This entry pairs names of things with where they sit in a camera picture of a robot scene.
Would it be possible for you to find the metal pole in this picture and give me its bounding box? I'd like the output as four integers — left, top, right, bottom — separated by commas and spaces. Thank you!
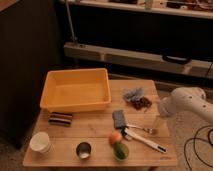
65, 0, 77, 43

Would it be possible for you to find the small metal cup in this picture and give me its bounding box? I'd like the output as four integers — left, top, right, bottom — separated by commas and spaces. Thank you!
76, 142, 91, 159

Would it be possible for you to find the black floor cable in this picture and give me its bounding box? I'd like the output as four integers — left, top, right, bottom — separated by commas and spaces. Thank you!
183, 124, 213, 171

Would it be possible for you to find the crumpled blue grey cloth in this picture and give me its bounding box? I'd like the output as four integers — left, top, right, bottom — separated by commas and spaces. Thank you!
123, 88, 144, 102

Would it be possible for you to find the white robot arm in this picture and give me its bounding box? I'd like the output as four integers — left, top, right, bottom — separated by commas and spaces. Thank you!
152, 87, 213, 129

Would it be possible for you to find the orange peach fruit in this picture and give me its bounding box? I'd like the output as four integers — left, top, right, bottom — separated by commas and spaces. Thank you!
109, 131, 122, 145

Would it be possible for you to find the dark striped block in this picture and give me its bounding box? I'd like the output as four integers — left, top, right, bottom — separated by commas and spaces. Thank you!
48, 113, 73, 126

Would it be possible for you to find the black handle on shelf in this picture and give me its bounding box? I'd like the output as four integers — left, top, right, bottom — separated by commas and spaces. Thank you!
162, 55, 191, 65

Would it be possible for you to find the blue grey sponge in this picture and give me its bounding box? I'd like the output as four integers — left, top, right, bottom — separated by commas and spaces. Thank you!
112, 110, 126, 129

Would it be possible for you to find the green fruit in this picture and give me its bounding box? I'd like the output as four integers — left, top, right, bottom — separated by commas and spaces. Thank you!
113, 143, 129, 161

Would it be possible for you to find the dark grape bunch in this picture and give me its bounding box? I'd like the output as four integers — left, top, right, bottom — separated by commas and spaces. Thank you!
132, 97, 152, 110

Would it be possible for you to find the grey metal shelf rail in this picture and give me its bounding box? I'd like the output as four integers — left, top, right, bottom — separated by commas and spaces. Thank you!
64, 42, 213, 79

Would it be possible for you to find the metal fork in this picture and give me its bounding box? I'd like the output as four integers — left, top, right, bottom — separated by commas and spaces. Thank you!
127, 124, 157, 135

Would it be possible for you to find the yellow plastic bin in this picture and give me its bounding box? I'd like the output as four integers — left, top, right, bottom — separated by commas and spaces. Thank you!
40, 68, 111, 113

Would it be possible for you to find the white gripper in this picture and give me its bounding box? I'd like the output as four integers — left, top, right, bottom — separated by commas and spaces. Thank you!
152, 98, 172, 131

